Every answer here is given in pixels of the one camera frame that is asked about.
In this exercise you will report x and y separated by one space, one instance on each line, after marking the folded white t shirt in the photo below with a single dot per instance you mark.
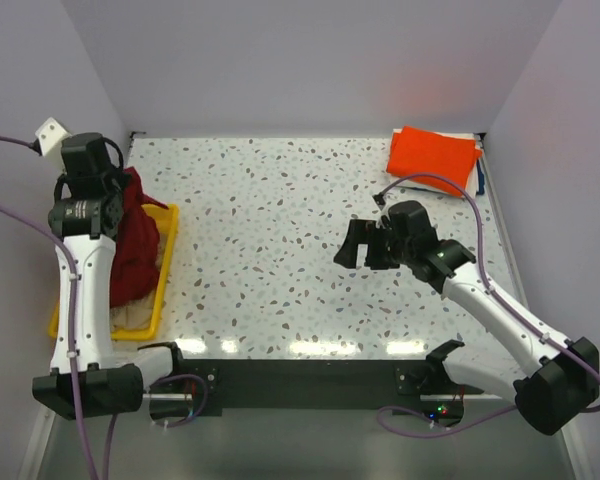
472 175

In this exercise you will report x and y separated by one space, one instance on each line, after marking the beige t shirt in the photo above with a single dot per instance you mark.
138 314

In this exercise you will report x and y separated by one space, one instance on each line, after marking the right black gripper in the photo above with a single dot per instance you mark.
362 232

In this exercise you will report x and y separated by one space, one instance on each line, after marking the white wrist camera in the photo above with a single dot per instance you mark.
50 136
380 200

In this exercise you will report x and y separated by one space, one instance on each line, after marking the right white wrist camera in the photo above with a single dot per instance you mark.
380 200

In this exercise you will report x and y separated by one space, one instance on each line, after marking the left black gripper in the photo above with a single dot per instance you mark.
121 179

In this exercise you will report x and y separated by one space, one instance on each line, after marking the dark red t shirt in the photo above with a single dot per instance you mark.
134 273

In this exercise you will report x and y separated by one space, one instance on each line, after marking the yellow plastic tray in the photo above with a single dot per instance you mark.
162 280

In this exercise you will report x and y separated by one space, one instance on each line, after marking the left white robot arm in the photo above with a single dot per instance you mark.
85 380

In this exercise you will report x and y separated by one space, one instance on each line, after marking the folded orange t shirt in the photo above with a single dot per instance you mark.
432 160

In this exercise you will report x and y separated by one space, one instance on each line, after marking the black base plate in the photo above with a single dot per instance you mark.
301 384

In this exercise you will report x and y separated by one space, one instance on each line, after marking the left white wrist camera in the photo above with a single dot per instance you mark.
50 136

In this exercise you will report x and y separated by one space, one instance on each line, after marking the folded blue t shirt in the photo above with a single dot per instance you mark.
481 190

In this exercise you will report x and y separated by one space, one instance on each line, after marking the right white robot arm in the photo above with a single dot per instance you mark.
560 377

